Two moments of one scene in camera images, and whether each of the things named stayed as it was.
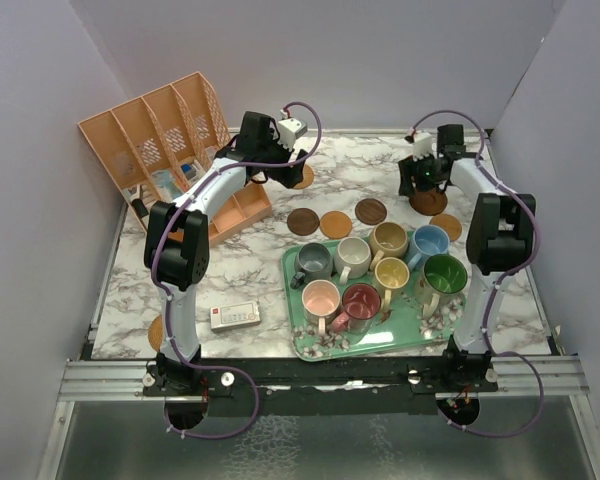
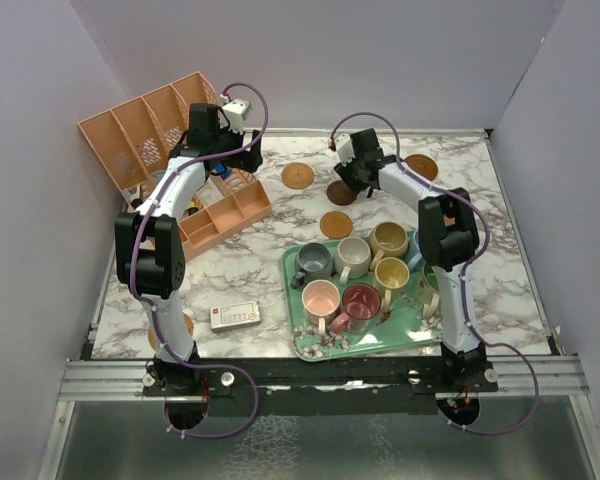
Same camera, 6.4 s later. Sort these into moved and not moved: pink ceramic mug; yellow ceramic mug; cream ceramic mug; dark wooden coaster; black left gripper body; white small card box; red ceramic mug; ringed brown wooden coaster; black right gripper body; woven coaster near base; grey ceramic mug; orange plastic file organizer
Moved: ringed brown wooden coaster; dark wooden coaster; black right gripper body; black left gripper body
Not moved: white small card box; cream ceramic mug; yellow ceramic mug; red ceramic mug; pink ceramic mug; grey ceramic mug; woven coaster near base; orange plastic file organizer
